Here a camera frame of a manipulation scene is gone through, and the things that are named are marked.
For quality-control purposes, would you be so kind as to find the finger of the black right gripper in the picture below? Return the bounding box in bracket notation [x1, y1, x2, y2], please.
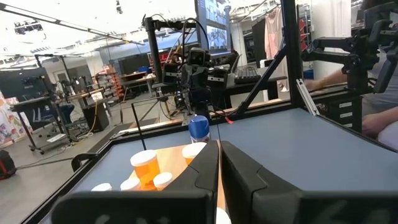
[183, 64, 197, 94]
[195, 64, 209, 94]

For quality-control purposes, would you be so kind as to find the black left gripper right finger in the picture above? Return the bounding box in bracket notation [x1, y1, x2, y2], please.
[221, 141, 301, 224]

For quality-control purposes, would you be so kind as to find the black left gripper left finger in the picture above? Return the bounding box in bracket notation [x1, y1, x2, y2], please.
[170, 140, 220, 206]

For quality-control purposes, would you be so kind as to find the small pill bottle white cap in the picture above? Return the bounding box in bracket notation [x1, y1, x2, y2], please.
[152, 172, 174, 191]
[119, 177, 142, 192]

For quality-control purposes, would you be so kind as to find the blue medicine bottle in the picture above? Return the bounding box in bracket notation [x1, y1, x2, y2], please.
[188, 114, 211, 144]

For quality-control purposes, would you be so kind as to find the black keyboard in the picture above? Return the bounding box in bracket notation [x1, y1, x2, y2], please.
[233, 65, 262, 85]

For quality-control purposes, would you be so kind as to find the large display screen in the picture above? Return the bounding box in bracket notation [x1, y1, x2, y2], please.
[195, 0, 233, 55]

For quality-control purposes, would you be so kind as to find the black desk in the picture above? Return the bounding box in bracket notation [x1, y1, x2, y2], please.
[214, 74, 289, 110]

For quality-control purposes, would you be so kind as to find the blue table mat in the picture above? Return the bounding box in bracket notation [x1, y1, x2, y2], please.
[40, 107, 398, 224]

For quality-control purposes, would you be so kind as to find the pink hanging garment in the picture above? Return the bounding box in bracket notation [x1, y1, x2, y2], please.
[264, 7, 289, 60]

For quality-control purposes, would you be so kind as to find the silver metal bar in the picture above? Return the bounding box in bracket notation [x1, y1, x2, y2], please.
[295, 78, 321, 116]

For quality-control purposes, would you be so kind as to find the person's hand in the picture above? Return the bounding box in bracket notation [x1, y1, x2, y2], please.
[361, 114, 385, 139]
[303, 78, 324, 93]

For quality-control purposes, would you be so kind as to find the black box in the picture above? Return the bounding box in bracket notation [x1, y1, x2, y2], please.
[82, 102, 110, 133]

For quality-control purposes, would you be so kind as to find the black drawer cabinet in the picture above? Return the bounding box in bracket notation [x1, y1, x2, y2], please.
[313, 91, 363, 133]

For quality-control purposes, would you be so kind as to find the black rolling table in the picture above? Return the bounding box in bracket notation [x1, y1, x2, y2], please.
[9, 93, 78, 155]

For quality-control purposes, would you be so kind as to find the black screen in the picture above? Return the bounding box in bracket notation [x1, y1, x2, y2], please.
[0, 67, 55, 106]

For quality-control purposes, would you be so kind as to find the person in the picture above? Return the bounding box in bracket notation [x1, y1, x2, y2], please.
[303, 46, 398, 152]

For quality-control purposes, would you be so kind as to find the floral fabric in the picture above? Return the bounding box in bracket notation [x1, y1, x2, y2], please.
[0, 91, 34, 149]

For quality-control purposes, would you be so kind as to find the black red bag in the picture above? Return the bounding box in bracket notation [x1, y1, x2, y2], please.
[0, 149, 18, 181]

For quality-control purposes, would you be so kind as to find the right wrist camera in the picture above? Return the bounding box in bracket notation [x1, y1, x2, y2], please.
[188, 47, 208, 68]

